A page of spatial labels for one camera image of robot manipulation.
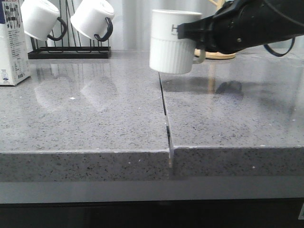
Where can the white blue milk carton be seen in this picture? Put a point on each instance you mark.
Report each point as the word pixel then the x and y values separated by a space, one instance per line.
pixel 14 62

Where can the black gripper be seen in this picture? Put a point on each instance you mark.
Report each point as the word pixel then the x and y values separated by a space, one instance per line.
pixel 242 24

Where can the black wire mug rack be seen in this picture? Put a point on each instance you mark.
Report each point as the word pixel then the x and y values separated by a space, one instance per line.
pixel 73 45

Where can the left white hanging mug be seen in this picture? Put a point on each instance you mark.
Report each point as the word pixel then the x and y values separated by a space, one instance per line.
pixel 39 18

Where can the wooden mug tree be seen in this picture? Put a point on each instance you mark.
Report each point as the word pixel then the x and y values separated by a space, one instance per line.
pixel 218 55

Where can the white HOME mug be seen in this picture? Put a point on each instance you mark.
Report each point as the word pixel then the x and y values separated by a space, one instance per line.
pixel 168 54

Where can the right white hanging mug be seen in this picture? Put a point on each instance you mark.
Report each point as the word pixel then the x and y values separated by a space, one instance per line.
pixel 93 19

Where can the dark cabinet under counter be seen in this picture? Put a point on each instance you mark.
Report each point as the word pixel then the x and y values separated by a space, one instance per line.
pixel 223 213

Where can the white hanging mug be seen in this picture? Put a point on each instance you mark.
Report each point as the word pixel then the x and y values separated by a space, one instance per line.
pixel 39 18
pixel 93 19

